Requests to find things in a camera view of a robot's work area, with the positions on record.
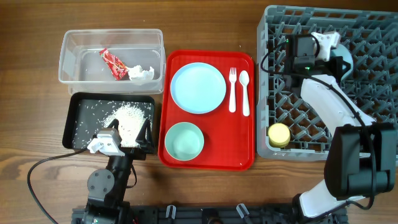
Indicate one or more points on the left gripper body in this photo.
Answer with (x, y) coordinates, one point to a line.
(134, 152)

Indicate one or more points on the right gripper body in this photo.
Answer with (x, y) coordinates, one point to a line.
(337, 64)

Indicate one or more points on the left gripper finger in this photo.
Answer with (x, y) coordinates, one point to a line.
(114, 124)
(144, 137)

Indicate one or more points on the white rice pile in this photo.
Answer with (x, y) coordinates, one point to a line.
(94, 115)

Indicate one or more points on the green bowl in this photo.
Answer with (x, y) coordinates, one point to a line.
(184, 141)

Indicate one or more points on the light blue bowl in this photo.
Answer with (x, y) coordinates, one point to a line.
(347, 64)

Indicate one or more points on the red snack wrapper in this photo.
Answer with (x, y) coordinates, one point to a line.
(118, 69)

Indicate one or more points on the white tissue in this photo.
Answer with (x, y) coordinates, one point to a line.
(137, 73)

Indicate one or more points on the light blue plate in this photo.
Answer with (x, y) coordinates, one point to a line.
(198, 88)

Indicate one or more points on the yellow cup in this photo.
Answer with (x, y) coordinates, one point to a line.
(279, 135)

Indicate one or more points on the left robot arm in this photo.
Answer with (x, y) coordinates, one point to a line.
(107, 186)

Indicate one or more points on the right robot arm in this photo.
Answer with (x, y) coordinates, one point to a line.
(362, 157)

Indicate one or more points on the black waste tray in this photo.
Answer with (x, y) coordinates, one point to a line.
(73, 109)

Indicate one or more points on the grey dishwasher rack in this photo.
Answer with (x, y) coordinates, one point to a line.
(371, 38)

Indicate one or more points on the white plastic spoon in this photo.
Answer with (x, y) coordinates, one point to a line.
(244, 81)

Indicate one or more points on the clear plastic bin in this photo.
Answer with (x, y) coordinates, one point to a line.
(83, 70)

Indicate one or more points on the white plastic fork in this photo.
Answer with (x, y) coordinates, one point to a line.
(232, 95)

